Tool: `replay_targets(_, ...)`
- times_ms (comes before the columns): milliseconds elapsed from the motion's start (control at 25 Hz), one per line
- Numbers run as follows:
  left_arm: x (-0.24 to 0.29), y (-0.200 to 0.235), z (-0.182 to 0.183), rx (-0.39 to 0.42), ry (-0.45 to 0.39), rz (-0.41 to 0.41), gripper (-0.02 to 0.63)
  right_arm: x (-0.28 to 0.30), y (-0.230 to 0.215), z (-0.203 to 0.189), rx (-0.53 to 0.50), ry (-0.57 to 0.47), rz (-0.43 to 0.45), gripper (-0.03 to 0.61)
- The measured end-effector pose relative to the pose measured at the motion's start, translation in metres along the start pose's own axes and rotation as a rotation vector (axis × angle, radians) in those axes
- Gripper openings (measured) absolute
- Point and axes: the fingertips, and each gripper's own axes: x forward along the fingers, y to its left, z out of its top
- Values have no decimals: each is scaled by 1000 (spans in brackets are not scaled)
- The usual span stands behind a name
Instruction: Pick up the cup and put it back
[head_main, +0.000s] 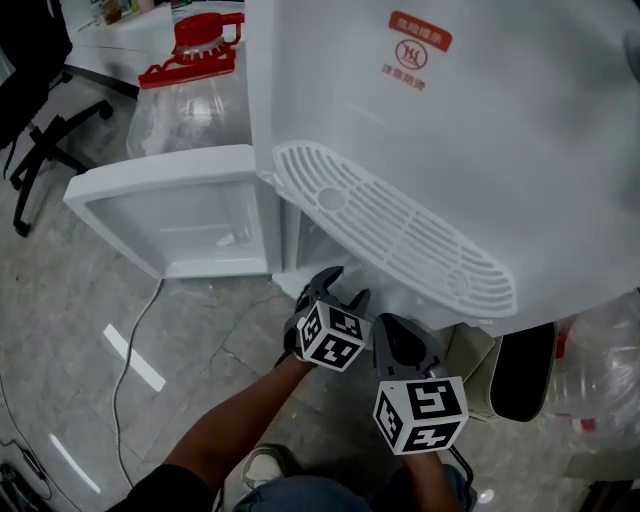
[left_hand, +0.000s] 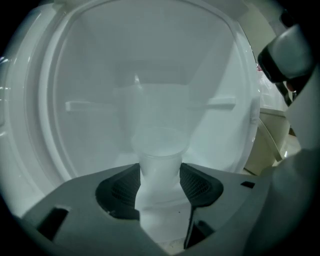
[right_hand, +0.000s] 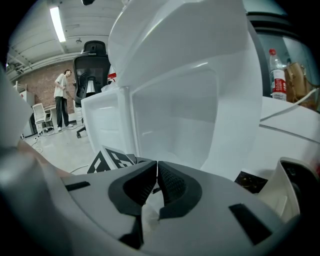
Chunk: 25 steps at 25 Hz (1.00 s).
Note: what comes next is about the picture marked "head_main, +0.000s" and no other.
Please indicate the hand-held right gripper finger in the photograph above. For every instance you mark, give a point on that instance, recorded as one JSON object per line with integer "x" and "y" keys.
{"x": 430, "y": 352}
{"x": 382, "y": 350}

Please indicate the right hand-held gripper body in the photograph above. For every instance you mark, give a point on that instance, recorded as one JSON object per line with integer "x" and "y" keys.
{"x": 425, "y": 415}

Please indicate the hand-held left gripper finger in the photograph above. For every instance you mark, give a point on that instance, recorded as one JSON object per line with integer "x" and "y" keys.
{"x": 361, "y": 302}
{"x": 322, "y": 285}

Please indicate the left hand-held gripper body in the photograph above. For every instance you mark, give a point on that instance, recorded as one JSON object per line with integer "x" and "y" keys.
{"x": 330, "y": 340}

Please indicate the white water dispenser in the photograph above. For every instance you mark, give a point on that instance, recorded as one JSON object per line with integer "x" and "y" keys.
{"x": 450, "y": 150}

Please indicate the person's right forearm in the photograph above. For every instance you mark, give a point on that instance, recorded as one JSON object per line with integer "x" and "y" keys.
{"x": 425, "y": 467}

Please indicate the person's left forearm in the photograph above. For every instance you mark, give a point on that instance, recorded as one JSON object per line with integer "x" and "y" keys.
{"x": 240, "y": 420}

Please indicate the beige trash bin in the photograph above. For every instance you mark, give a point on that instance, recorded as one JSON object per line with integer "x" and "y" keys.
{"x": 520, "y": 370}

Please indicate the person's blue jeans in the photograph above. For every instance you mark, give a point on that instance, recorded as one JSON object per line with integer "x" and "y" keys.
{"x": 310, "y": 495}

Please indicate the person's left shoe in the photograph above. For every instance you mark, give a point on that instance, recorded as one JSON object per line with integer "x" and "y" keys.
{"x": 265, "y": 467}

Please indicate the white dispenser door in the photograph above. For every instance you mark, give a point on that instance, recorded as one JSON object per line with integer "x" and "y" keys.
{"x": 175, "y": 220}

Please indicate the empty clear water jug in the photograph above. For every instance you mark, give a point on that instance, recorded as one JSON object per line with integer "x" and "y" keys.
{"x": 190, "y": 110}
{"x": 600, "y": 370}

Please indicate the person's black shirt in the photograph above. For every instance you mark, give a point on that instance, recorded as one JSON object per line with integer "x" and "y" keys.
{"x": 165, "y": 492}

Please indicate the black office chair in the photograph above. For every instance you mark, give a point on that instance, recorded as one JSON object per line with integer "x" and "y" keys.
{"x": 35, "y": 75}

